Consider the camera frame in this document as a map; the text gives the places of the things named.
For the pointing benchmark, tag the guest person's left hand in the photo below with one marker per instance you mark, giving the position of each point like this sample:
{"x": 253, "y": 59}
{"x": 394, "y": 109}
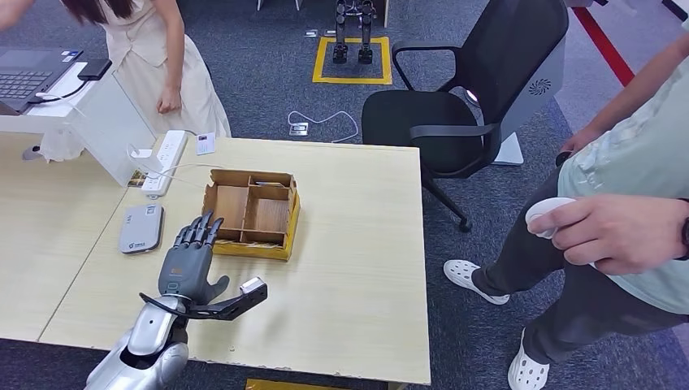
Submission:
{"x": 169, "y": 101}

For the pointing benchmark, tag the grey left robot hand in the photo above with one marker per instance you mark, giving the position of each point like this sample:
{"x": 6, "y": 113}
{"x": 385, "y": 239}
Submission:
{"x": 185, "y": 272}

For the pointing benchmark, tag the operator person's right hand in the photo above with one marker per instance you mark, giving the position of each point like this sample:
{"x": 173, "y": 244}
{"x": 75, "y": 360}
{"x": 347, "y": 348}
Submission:
{"x": 581, "y": 139}

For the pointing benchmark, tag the operator person's left hand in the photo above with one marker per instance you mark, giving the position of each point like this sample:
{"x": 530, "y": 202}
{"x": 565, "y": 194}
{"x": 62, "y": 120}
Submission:
{"x": 619, "y": 231}

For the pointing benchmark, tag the black handheld controller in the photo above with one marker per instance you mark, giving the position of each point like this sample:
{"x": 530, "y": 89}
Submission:
{"x": 562, "y": 159}

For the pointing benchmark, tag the white ID card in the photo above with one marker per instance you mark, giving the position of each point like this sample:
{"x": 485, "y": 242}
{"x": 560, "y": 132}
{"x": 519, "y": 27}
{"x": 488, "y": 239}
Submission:
{"x": 205, "y": 144}

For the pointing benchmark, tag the white handheld controller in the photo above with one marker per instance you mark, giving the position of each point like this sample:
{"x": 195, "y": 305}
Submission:
{"x": 543, "y": 207}

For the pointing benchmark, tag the wooden divided box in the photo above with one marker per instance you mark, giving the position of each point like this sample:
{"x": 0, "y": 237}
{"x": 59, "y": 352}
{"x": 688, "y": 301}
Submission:
{"x": 237, "y": 207}

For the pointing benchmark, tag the operator person's right forearm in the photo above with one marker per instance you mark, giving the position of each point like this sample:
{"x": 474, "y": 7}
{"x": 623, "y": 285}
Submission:
{"x": 640, "y": 81}

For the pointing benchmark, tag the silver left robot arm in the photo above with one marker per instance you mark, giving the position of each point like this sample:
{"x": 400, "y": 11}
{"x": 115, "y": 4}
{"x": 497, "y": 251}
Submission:
{"x": 145, "y": 328}

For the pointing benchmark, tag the guest person's left forearm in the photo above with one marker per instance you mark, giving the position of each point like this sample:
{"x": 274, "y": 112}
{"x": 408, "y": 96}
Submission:
{"x": 175, "y": 59}

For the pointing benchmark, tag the operator person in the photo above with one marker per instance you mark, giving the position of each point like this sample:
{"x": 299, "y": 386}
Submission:
{"x": 619, "y": 161}

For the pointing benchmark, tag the guest person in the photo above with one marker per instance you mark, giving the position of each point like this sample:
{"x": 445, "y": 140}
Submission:
{"x": 140, "y": 43}

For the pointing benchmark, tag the colourful printed card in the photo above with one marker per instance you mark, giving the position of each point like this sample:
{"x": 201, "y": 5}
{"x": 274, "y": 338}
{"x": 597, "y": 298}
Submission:
{"x": 136, "y": 180}

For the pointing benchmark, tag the gold room key card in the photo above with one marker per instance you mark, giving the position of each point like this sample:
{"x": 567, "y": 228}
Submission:
{"x": 272, "y": 184}

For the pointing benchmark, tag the white power strip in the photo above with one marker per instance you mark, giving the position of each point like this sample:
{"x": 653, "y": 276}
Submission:
{"x": 167, "y": 156}

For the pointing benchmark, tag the white charger plug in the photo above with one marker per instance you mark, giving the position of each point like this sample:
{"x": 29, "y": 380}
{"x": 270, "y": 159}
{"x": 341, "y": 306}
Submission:
{"x": 141, "y": 154}

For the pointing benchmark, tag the white desk shelf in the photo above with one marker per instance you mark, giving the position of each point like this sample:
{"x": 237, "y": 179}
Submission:
{"x": 107, "y": 124}

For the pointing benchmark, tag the black wrist watch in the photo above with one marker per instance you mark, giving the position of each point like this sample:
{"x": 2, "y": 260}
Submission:
{"x": 685, "y": 231}

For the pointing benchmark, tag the red floor tape line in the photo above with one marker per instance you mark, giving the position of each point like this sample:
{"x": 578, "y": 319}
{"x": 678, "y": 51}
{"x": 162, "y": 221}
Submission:
{"x": 603, "y": 45}

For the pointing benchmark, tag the crumpled clear plastic bag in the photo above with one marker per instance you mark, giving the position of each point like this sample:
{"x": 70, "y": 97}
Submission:
{"x": 59, "y": 148}

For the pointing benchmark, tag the metal floor socket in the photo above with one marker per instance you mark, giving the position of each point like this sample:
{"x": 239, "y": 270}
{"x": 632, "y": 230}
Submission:
{"x": 298, "y": 130}

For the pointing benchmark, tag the yellow floor tape marker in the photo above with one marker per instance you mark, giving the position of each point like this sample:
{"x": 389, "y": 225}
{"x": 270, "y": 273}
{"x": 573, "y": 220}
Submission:
{"x": 352, "y": 82}
{"x": 280, "y": 386}

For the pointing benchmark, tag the grey round disc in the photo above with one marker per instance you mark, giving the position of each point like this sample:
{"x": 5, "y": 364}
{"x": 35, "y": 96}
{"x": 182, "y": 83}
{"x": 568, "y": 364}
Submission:
{"x": 31, "y": 154}

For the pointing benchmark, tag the dark grey laptop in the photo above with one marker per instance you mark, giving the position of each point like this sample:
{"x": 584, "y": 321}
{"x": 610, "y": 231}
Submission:
{"x": 21, "y": 81}

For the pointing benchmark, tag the operator's right white shoe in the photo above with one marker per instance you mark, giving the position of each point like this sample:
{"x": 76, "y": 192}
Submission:
{"x": 465, "y": 274}

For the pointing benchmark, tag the operator's white shoe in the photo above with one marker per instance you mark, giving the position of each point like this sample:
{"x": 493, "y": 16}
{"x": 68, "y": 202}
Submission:
{"x": 465, "y": 274}
{"x": 525, "y": 371}

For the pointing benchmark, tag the black office chair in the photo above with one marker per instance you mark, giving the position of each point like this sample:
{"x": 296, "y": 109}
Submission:
{"x": 420, "y": 124}

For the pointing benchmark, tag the operator's left white shoe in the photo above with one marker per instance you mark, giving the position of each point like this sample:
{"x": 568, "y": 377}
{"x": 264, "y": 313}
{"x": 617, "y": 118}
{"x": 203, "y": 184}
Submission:
{"x": 525, "y": 371}

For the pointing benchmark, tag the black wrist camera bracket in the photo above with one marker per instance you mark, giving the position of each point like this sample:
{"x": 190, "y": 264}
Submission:
{"x": 226, "y": 309}

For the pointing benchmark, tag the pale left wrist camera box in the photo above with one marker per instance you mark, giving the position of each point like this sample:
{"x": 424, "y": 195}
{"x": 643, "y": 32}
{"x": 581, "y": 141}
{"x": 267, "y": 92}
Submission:
{"x": 252, "y": 285}

